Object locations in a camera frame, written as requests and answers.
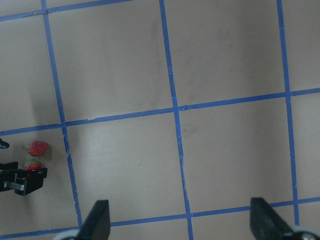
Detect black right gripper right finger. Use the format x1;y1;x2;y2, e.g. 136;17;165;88
250;197;293;240

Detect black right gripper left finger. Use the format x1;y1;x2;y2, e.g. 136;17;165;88
77;200;111;240

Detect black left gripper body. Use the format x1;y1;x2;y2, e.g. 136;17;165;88
0;161;18;192

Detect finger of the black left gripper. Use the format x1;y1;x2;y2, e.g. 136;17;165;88
14;167;48;196

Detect red strawberry green leaves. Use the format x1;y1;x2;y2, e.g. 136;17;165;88
24;159;44;171

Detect red strawberry green top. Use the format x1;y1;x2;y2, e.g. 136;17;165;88
28;141;49;157

